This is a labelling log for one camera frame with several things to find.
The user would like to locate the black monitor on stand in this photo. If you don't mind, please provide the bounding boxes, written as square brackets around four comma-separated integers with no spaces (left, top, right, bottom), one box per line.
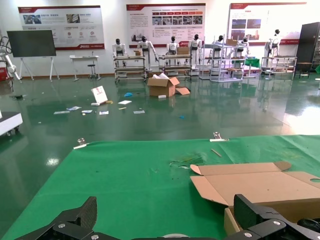
[6,29,60,82]

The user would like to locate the large open cardboard carton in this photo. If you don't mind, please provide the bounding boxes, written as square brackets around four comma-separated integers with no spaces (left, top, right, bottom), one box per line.
[146,72,181,98]

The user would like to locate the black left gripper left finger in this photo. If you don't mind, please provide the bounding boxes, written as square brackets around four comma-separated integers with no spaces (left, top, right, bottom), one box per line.
[14,196,101,240]

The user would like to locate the tall black cabinet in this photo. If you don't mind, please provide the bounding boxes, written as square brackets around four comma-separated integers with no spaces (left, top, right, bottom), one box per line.
[293,21,320,80]

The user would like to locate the distant green cloth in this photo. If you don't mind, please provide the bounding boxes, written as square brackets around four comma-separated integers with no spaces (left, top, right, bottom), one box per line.
[243,57,261,68]

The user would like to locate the metal workbench cart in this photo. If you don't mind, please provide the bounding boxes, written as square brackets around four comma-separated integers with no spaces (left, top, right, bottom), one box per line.
[260,56,298,75]
[113,56,148,83]
[158,54,193,77]

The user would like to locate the white shelf rack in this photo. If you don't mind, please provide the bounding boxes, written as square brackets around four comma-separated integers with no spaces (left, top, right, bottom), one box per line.
[198,34,245,83]

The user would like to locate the white black humanoid robot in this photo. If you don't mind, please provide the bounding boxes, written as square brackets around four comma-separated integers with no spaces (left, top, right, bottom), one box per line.
[136,36,159,71]
[264,29,281,59]
[211,34,225,58]
[166,36,180,55]
[187,34,203,76]
[111,38,128,68]
[236,36,251,60]

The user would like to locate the white desk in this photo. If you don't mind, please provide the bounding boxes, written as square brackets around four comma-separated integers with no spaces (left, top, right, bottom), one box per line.
[69,55,100,82]

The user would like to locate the clear plastic wrap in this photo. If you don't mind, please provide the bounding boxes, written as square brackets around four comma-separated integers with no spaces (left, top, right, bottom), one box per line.
[169,151,208,170]

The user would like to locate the black stool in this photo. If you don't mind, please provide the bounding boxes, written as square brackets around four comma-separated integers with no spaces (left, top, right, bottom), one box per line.
[87,63,102,81]

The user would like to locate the white wheeled cart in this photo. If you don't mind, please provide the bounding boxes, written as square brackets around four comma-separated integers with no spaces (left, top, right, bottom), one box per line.
[0,109,24,137]

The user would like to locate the open brown cardboard box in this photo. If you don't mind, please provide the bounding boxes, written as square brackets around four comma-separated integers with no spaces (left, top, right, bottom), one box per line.
[189,161,320,240]

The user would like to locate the white red sign board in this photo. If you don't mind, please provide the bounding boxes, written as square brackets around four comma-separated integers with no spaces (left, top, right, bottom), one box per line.
[90,85,109,106]

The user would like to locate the flat cardboard piece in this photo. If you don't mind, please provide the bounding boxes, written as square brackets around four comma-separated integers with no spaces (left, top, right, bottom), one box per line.
[174,85,191,96]

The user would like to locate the metal binder clip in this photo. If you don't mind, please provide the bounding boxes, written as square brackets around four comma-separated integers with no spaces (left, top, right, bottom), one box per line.
[73,137,90,150]
[209,131,230,143]

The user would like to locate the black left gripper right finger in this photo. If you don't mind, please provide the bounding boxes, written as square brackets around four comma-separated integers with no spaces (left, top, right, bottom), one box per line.
[224,193,320,240]

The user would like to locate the white red wall poster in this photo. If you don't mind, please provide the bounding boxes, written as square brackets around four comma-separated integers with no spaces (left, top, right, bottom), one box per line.
[125,3,206,49]
[227,1,308,46]
[17,6,105,51]

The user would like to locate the green table cloth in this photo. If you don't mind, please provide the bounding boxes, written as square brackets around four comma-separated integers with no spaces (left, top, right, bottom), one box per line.
[0,134,320,240]

